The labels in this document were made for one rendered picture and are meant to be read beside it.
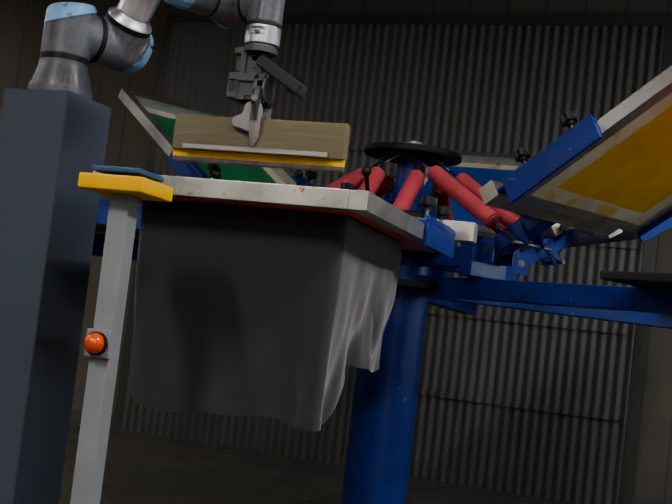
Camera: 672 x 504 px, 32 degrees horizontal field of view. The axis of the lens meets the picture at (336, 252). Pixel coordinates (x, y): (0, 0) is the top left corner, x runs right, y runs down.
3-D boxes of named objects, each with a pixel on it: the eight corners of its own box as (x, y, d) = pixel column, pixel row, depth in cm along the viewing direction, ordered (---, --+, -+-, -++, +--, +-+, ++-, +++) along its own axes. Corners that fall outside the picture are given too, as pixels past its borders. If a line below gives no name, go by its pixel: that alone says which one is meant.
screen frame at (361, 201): (366, 210, 218) (368, 190, 218) (90, 188, 236) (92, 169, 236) (449, 253, 293) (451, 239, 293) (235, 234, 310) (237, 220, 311)
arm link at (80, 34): (30, 53, 279) (37, -2, 280) (79, 67, 288) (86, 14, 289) (55, 48, 270) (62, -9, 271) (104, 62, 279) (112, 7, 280)
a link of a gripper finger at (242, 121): (230, 145, 242) (238, 104, 244) (257, 147, 240) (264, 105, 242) (225, 140, 239) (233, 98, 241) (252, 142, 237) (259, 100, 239)
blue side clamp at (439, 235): (427, 245, 264) (430, 215, 264) (405, 243, 265) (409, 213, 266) (452, 258, 292) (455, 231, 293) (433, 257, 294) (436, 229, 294)
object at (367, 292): (323, 430, 227) (348, 216, 230) (305, 428, 228) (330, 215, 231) (382, 422, 271) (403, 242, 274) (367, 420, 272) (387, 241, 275)
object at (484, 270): (503, 275, 314) (508, 231, 315) (234, 249, 337) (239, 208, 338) (541, 295, 391) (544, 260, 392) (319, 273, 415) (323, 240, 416)
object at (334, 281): (319, 434, 225) (345, 215, 228) (112, 404, 239) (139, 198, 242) (324, 434, 228) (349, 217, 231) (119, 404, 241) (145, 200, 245)
